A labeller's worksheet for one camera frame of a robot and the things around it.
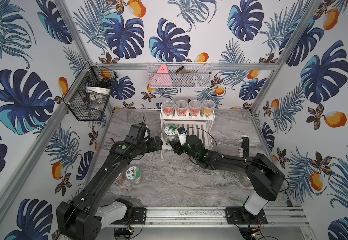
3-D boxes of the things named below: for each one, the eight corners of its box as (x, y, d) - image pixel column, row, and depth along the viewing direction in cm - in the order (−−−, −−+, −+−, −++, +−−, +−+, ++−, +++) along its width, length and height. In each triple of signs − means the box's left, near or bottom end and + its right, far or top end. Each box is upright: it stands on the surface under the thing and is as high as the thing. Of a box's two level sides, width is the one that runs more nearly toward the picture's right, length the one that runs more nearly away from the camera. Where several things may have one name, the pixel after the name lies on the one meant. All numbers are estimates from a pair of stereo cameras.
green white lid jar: (128, 185, 86) (124, 179, 79) (130, 172, 91) (127, 166, 84) (141, 185, 86) (138, 179, 79) (143, 172, 91) (140, 166, 84)
